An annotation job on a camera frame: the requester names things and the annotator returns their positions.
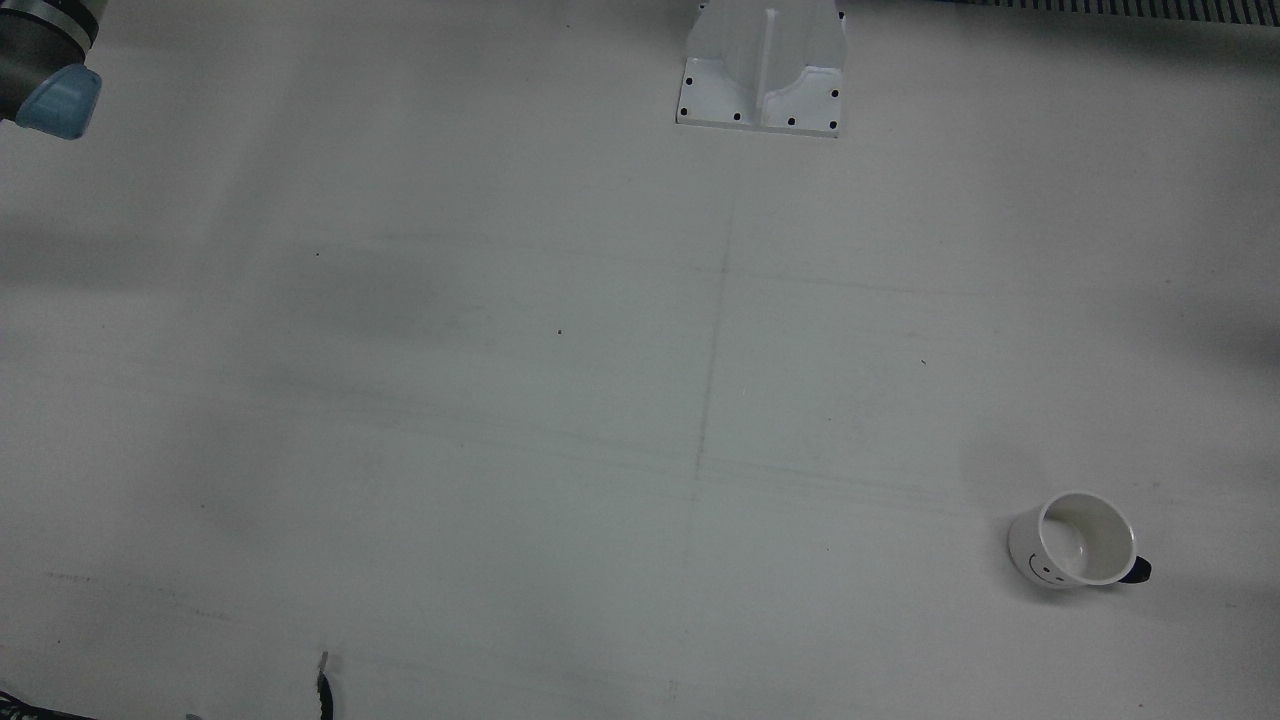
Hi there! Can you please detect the ribbed grille strip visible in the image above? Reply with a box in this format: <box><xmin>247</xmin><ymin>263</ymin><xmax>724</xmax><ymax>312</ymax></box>
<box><xmin>985</xmin><ymin>0</ymin><xmax>1280</xmax><ymax>25</ymax></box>

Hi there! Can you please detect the black object at table corner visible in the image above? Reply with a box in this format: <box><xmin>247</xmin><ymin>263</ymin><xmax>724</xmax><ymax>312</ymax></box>
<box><xmin>0</xmin><ymin>690</ymin><xmax>96</xmax><ymax>720</ymax></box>

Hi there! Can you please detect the white smiley face mug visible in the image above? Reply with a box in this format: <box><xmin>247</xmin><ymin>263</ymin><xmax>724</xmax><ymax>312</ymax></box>
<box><xmin>1007</xmin><ymin>491</ymin><xmax>1153</xmax><ymax>590</ymax></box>

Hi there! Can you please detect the white metal mounting bracket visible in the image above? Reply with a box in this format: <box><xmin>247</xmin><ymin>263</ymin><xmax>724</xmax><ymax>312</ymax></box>
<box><xmin>676</xmin><ymin>0</ymin><xmax>848</xmax><ymax>137</ymax></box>

